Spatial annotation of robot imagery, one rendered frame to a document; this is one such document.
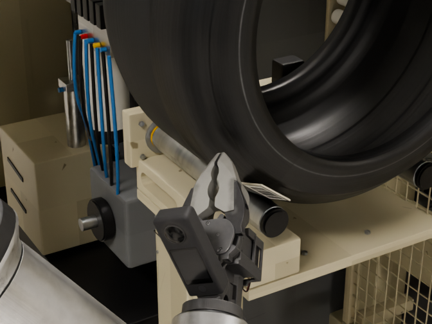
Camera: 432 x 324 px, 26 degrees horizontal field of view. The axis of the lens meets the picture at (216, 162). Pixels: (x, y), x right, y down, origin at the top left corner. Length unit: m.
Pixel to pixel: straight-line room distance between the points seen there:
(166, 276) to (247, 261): 0.74
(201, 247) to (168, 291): 0.82
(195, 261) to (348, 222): 0.50
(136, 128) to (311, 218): 0.32
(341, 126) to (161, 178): 0.31
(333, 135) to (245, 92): 0.40
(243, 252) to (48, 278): 0.43
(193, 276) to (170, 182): 0.43
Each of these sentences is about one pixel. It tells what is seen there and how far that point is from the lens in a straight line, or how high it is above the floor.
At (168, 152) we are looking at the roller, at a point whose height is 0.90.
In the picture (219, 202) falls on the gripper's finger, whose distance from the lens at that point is 1.13.
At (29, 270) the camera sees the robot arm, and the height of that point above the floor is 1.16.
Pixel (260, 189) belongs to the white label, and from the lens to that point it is 1.25.
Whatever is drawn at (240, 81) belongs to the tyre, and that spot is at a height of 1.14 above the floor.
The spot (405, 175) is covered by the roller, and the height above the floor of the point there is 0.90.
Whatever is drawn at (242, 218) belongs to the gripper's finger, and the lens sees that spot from 1.10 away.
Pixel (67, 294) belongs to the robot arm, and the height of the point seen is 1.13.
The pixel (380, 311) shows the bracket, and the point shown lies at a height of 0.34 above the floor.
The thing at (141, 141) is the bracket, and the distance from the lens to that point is 1.56.
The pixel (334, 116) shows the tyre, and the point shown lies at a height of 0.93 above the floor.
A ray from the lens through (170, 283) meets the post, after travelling 1.84.
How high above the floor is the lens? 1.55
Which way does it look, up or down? 26 degrees down
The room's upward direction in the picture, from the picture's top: straight up
